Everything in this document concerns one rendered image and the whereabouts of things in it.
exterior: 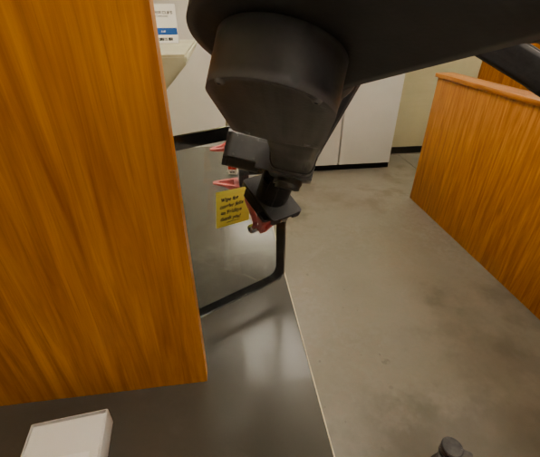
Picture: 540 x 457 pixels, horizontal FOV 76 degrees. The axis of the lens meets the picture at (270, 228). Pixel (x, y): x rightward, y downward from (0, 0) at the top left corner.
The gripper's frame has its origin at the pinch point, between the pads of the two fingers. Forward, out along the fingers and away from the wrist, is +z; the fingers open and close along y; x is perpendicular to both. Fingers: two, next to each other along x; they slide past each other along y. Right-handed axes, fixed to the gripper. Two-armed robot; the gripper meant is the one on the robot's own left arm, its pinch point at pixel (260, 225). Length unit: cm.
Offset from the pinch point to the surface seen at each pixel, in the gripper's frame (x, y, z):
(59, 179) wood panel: -30.6, -7.7, -16.3
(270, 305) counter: 4.3, 8.7, 24.6
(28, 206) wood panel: -34.9, -8.4, -12.1
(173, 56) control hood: -13.4, -13.1, -28.0
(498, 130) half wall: 223, -28, 46
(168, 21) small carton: -5.3, -32.2, -23.1
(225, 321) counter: -7.5, 6.8, 25.4
